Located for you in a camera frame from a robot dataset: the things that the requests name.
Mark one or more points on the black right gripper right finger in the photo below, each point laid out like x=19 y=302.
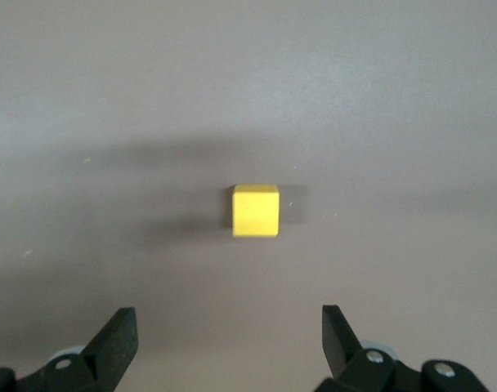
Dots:
x=342 y=351

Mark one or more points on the yellow wooden block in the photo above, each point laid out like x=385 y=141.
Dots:
x=256 y=210

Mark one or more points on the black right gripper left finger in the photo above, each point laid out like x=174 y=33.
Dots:
x=109 y=351

